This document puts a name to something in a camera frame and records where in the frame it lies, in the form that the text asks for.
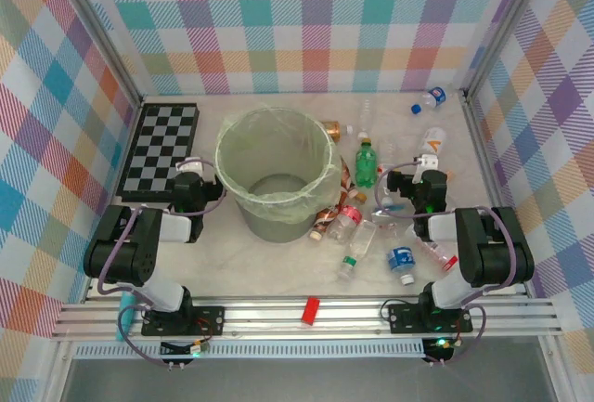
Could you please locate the green soda bottle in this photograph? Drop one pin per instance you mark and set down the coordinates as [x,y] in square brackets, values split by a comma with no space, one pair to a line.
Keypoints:
[366,165]

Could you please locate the brown label bottle beige cap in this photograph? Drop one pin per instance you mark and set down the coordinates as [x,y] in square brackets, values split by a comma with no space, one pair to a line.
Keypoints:
[325,221]

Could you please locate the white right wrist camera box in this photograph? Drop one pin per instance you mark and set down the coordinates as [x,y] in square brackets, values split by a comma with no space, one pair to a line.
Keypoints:
[427,162]

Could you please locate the white bottle orange label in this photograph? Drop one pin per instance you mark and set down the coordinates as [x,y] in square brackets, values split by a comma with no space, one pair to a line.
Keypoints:
[434,139]

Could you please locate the red block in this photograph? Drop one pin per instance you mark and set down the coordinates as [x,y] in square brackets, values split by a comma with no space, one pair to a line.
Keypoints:
[311,311]

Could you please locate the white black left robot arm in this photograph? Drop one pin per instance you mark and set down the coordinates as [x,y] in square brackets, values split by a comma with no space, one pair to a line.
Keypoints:
[120,253]

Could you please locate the clear bottle green cap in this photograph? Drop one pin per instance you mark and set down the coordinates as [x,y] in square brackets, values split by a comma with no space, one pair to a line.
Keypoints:
[362,239]

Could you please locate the teal tube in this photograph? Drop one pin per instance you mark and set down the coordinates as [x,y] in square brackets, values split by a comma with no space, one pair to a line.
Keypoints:
[125,328]

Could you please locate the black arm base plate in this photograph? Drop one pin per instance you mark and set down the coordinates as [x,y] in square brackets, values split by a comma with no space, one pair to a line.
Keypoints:
[404,318]
[209,320]

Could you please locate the aluminium corner post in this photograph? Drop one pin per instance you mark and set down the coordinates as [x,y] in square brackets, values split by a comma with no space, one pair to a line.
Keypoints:
[97,35]
[506,30]

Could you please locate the crushed brown label bottle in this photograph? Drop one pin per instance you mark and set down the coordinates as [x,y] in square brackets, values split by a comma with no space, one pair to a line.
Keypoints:
[345,179]

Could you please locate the black grey chessboard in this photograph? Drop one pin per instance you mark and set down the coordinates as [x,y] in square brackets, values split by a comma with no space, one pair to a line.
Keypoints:
[158,142]

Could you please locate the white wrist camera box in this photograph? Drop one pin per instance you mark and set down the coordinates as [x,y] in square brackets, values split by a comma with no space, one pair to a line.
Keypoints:
[427,162]
[191,166]

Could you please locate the crushed blue red label bottle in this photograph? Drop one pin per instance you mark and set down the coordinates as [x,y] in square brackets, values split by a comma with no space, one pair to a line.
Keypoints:
[385,216]

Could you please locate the blue label bottle white cap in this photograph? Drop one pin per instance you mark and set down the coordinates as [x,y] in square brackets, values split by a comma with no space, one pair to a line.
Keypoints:
[400,258]

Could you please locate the black controller board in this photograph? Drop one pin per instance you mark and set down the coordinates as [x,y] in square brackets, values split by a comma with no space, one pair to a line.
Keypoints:
[181,351]
[438,351]

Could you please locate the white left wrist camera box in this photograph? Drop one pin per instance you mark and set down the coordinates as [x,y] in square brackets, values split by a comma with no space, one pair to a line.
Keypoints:
[191,166]

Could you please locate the clear bottle red label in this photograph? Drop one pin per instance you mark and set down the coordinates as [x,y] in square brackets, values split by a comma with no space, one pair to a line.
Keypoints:
[348,216]

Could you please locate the clear plastic bottle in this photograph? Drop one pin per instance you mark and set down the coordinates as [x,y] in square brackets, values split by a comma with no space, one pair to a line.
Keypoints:
[387,151]

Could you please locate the green plastic bin liner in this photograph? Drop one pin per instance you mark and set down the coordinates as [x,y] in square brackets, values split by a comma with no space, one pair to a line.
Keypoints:
[297,209]

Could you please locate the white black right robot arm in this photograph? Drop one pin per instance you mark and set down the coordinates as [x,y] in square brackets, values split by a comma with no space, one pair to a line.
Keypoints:
[492,253]

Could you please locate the grey mesh waste bin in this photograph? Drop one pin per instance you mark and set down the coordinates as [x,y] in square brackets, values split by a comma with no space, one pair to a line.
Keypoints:
[278,230]

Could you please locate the aluminium rail frame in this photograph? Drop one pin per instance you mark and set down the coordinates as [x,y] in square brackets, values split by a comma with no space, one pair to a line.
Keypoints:
[269,316]

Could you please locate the clear bottle pink label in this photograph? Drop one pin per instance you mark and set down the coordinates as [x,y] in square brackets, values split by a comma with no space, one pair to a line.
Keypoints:
[436,253]

